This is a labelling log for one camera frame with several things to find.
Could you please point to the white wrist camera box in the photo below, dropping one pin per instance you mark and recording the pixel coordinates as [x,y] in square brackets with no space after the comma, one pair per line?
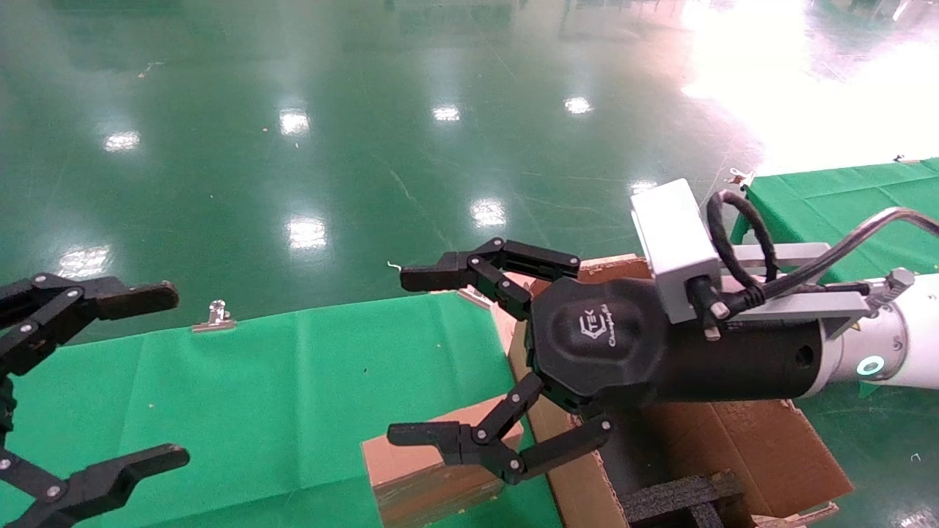
[671,235]

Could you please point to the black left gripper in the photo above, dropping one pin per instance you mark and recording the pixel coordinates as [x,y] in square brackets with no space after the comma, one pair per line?
[6,403]

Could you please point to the silver camera mount bracket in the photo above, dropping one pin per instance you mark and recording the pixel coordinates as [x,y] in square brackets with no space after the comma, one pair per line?
[807,304]

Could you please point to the large open brown carton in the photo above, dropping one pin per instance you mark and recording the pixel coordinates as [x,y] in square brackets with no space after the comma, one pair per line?
[770,447]

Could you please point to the large green tablecloth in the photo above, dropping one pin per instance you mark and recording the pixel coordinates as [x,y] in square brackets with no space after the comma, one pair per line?
[257,403]

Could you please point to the black foam bar insert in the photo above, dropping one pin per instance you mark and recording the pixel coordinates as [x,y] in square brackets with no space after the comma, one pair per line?
[682,499]

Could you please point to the small brown cardboard box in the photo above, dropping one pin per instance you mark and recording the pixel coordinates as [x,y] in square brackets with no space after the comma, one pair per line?
[418,488]

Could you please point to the green tablecloth with hanging corner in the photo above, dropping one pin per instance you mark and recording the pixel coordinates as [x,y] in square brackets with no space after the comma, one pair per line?
[829,205]

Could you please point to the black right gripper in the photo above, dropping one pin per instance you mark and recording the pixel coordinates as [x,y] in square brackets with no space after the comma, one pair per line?
[609,345]

